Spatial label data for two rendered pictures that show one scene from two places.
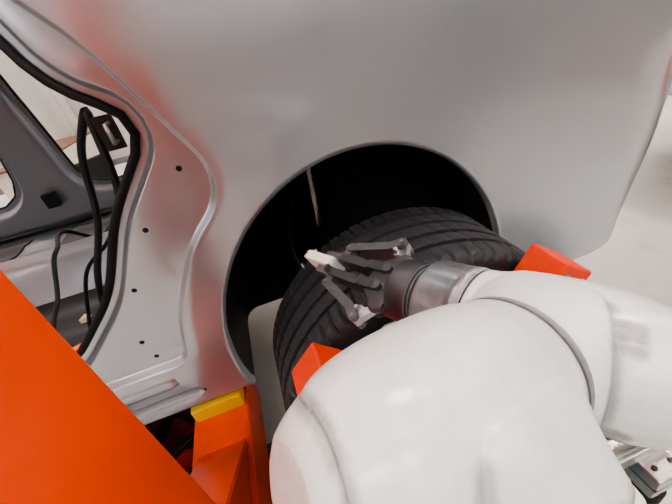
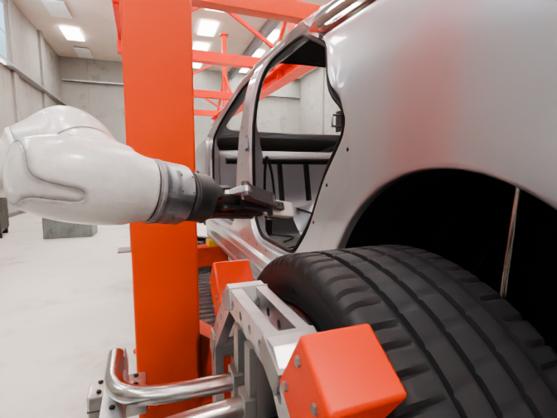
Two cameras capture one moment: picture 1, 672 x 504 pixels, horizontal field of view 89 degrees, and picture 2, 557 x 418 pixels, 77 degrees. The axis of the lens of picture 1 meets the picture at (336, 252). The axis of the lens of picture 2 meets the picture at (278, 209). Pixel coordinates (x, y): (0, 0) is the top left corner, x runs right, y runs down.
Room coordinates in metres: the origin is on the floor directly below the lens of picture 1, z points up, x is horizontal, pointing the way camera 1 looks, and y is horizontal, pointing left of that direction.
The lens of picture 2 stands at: (0.31, -0.63, 1.31)
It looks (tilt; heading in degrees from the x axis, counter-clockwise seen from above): 6 degrees down; 79
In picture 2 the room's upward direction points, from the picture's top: straight up
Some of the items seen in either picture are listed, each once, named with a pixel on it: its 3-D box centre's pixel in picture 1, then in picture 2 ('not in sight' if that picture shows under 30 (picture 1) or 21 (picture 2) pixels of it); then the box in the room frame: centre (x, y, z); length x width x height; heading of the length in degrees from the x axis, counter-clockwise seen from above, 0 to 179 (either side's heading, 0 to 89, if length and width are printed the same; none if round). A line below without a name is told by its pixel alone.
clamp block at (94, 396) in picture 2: not in sight; (118, 396); (0.15, -0.04, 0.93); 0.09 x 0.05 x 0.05; 11
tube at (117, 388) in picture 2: not in sight; (170, 348); (0.24, -0.09, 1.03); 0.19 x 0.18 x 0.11; 11
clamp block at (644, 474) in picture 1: (636, 453); not in sight; (0.21, -0.37, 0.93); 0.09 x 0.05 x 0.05; 11
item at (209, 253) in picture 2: not in sight; (195, 245); (0.16, 2.30, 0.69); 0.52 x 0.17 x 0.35; 11
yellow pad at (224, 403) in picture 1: (218, 389); not in sight; (0.68, 0.44, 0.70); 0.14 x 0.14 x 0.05; 11
